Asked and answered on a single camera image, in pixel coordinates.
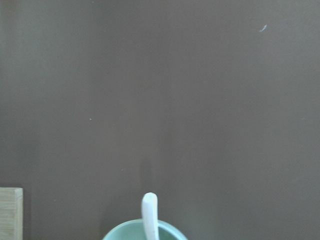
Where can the wooden cutting board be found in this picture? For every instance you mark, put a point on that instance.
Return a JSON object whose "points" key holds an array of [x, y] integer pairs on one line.
{"points": [[11, 213]]}

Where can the white ceramic spoon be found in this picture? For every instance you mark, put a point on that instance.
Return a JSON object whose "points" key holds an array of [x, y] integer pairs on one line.
{"points": [[149, 213]]}

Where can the mint green bowl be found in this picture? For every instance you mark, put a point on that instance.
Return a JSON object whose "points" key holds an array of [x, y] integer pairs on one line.
{"points": [[134, 230]]}

